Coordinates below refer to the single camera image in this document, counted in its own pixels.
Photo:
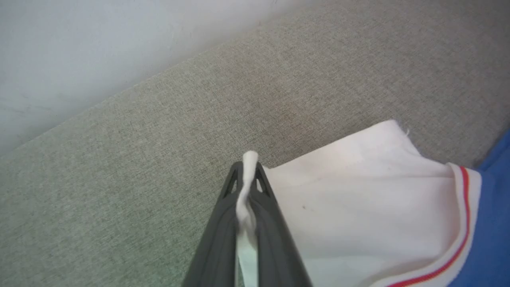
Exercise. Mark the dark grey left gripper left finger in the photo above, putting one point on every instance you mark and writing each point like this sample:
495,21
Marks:
217,243

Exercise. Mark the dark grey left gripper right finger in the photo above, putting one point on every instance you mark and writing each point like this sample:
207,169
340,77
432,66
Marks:
275,247

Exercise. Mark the blue and white shirt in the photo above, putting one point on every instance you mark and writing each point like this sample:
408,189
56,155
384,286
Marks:
378,215

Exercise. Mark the grey fabric sofa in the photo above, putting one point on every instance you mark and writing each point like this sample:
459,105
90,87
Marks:
159,159

